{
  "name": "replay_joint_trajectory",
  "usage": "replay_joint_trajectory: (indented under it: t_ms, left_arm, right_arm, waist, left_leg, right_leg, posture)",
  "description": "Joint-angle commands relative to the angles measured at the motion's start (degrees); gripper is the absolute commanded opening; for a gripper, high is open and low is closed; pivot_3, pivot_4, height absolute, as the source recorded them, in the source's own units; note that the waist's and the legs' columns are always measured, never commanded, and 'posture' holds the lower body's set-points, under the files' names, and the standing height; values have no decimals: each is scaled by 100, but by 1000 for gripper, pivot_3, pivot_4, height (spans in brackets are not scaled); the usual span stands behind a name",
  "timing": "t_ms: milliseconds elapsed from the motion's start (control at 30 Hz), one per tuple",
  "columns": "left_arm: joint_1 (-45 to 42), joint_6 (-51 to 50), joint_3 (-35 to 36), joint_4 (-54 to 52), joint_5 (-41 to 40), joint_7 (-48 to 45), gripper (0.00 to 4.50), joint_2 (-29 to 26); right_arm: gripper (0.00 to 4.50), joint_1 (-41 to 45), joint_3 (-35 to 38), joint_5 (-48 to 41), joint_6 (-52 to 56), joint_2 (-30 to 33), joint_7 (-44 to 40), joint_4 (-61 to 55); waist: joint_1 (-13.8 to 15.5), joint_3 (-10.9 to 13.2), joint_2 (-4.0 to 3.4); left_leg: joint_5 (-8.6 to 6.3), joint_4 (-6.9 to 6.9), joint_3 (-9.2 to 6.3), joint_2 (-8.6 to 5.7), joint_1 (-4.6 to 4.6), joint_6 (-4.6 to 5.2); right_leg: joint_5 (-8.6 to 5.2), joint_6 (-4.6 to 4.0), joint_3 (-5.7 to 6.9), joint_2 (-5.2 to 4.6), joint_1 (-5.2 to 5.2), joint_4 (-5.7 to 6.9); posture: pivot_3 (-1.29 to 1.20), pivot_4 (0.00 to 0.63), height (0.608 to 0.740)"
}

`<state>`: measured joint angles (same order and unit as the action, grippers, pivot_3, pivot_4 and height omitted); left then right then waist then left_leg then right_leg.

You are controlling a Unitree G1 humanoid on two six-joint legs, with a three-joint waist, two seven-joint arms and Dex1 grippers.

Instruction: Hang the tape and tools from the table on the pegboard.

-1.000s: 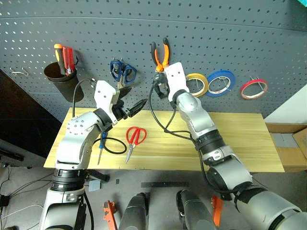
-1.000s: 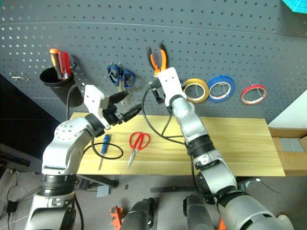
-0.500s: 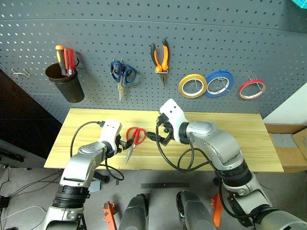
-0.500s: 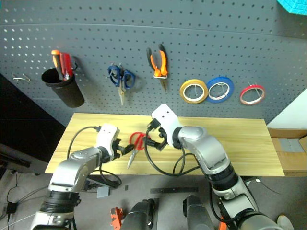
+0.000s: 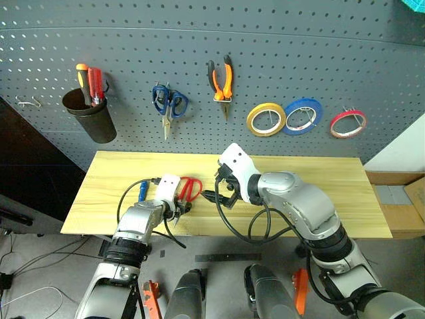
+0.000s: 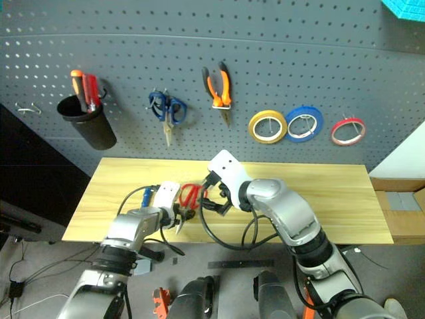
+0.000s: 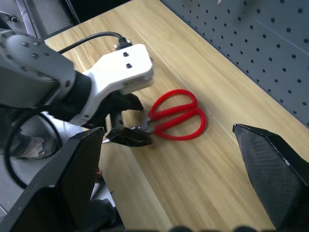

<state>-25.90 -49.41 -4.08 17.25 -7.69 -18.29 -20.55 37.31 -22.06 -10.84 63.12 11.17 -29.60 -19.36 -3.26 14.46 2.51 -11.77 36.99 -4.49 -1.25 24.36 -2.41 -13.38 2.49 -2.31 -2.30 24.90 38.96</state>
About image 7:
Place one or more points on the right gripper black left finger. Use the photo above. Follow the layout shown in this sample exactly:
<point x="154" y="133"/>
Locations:
<point x="72" y="174"/>

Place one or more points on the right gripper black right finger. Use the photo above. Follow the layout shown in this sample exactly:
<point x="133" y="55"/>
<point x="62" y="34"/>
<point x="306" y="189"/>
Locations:
<point x="270" y="174"/>

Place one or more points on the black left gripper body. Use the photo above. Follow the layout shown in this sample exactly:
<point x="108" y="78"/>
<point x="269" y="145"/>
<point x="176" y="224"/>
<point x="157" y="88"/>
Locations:
<point x="112" y="106"/>

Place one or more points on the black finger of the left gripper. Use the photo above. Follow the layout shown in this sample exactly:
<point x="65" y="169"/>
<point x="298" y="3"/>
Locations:
<point x="132" y="102"/>
<point x="130" y="139"/>

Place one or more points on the dark grey pegboard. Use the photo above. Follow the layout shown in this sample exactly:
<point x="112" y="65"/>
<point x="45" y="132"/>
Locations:
<point x="253" y="43"/>

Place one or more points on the silver robot torso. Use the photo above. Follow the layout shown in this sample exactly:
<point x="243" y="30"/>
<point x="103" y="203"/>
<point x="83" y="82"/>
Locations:
<point x="36" y="142"/>

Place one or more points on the grey metal cabinet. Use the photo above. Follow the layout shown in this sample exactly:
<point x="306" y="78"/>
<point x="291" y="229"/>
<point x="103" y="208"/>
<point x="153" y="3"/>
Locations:
<point x="41" y="17"/>

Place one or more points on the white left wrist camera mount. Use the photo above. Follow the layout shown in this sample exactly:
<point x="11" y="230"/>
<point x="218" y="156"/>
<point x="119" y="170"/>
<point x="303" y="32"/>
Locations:
<point x="120" y="70"/>

